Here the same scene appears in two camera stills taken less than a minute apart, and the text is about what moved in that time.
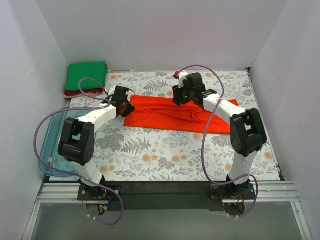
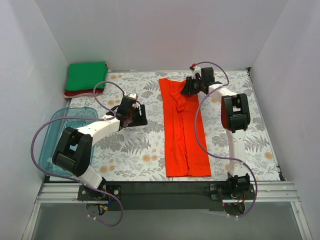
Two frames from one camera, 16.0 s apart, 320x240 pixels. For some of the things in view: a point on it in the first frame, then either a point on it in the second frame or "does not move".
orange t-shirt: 161,112 to 187,153
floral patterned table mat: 124,153 does not move
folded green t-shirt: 98,71 does not move
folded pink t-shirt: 69,96 does not move
